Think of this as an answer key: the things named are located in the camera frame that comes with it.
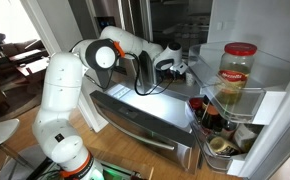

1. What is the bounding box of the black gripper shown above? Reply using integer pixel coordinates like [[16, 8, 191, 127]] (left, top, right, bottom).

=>
[[157, 70, 182, 82]]

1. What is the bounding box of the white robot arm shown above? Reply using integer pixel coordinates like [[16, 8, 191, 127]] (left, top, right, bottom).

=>
[[32, 26, 186, 180]]

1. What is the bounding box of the stainless steel fridge drawer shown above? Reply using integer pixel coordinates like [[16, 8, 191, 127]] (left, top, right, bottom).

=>
[[90, 84, 200, 174]]

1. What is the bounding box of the clear fridge door bin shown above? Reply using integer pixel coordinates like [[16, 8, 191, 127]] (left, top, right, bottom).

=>
[[184, 98, 253, 173]]

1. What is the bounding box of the white fridge door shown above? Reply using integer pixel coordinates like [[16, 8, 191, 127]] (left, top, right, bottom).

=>
[[184, 0, 290, 180]]

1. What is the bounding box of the dark sauce bottle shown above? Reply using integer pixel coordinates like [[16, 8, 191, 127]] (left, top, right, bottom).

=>
[[201, 96, 219, 130]]

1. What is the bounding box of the clear upper door shelf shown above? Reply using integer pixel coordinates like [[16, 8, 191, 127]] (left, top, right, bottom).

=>
[[189, 42, 290, 125]]

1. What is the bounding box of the glass jar red lid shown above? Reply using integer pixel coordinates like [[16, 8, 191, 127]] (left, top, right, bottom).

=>
[[216, 42, 257, 105]]

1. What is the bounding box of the yellow mustard bottle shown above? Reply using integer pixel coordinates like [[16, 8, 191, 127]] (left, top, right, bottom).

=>
[[209, 136, 240, 156]]

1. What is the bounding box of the white carton in door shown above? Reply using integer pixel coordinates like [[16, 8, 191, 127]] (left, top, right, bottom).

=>
[[233, 124, 263, 152]]

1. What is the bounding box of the brown sofa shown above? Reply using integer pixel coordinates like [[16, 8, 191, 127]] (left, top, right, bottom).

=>
[[1, 39, 48, 65]]

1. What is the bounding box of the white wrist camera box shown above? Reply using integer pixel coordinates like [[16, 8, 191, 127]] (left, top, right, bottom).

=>
[[170, 62, 188, 75]]

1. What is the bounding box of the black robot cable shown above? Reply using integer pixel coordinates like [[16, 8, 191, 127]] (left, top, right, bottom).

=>
[[83, 51, 176, 97]]

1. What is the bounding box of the curved metal drawer handle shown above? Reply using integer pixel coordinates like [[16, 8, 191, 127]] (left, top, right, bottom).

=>
[[97, 107, 175, 151]]

